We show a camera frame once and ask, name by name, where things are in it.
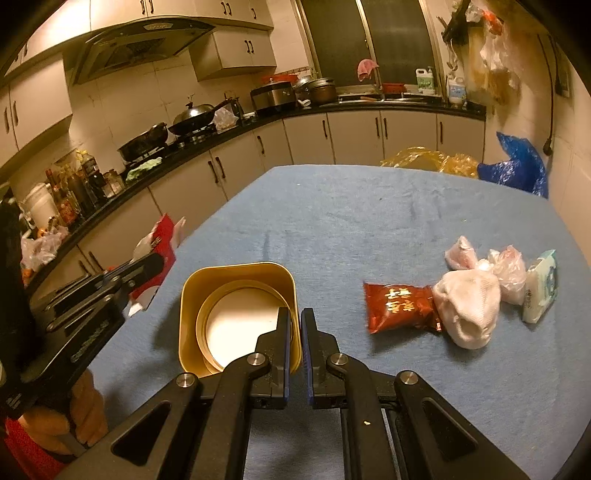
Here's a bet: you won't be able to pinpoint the person's left forearm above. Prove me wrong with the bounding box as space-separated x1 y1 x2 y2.
0 415 65 480

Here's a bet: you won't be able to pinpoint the wok with steel lid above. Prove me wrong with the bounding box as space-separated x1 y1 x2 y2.
167 102 232 136

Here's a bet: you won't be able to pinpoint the yellow plastic bag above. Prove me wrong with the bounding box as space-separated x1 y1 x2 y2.
379 147 481 180

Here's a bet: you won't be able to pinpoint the person's left hand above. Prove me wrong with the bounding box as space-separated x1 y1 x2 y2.
21 369 108 455

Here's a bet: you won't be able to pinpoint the blue plastic bag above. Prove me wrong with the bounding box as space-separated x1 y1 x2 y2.
477 131 550 199

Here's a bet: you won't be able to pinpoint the gas stove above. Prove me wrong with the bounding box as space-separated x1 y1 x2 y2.
121 124 218 164

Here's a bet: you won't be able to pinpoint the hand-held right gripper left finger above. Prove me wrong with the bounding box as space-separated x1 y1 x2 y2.
65 307 294 480

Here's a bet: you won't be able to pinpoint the black power cable with plug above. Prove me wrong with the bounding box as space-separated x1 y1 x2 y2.
538 32 557 155

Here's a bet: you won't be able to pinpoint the white bottle with green label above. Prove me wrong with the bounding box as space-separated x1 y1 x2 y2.
416 67 437 95

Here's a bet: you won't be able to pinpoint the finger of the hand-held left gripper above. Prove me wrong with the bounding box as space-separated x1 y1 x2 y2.
30 253 166 315
46 277 139 334

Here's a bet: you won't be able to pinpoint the black frying pan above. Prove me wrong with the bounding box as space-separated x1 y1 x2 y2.
117 122 169 160

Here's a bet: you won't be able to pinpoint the white sock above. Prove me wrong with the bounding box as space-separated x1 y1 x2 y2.
433 270 502 349

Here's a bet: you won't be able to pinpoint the green cloth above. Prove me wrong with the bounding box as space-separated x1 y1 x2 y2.
126 157 163 182

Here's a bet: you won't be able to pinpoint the tissue pack with blue cartoon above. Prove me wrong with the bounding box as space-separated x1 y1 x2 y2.
522 249 558 324

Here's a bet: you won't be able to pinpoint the stacked steel pots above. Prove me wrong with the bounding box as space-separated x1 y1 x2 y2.
293 75 338 104

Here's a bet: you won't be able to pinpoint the black wall rack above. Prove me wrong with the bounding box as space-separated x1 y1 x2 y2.
436 0 476 47

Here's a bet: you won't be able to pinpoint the small white plastic bag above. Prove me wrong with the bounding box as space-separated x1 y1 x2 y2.
444 235 479 271

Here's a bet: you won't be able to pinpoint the crumpled clear plastic bags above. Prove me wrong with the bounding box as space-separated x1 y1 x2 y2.
19 224 70 273

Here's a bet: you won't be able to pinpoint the hanging plastic bags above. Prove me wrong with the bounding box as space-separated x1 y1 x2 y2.
462 0 522 104

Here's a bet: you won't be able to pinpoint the white jug with blue label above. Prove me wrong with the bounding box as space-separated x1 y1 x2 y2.
445 74 466 108

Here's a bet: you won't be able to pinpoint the clear plastic bag red print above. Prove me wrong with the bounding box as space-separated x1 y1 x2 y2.
480 244 528 305

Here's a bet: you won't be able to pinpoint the dark red snack packet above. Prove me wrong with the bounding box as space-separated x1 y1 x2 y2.
363 282 443 334

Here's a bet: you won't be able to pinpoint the dark kitchen window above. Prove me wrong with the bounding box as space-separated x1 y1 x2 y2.
298 0 444 88

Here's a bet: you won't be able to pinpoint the red and white paper packet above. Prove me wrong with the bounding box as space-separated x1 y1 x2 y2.
127 213 188 319

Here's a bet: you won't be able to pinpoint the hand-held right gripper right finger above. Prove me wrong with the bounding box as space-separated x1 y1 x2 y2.
300 307 532 480

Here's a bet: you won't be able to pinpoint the black kitchen countertop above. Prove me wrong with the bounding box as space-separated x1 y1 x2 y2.
21 99 488 287

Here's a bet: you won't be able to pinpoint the small hanging wall cabinet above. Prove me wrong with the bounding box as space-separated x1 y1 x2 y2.
191 27 278 83

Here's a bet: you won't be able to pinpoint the silver electric cooker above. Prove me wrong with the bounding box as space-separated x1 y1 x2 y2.
250 80 296 116

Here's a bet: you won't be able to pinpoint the steel range hood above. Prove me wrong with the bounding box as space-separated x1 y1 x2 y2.
71 18 217 86

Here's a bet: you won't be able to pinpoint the beige wall cabinets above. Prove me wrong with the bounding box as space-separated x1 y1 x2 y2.
0 0 275 160

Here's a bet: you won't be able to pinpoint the square gold metal tin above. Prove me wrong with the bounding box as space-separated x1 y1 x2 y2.
178 261 302 376

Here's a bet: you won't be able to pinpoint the row of condiment bottles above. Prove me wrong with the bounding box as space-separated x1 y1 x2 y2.
44 150 125 222

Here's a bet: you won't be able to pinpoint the pink cloth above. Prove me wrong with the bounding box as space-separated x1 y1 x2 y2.
356 58 380 83

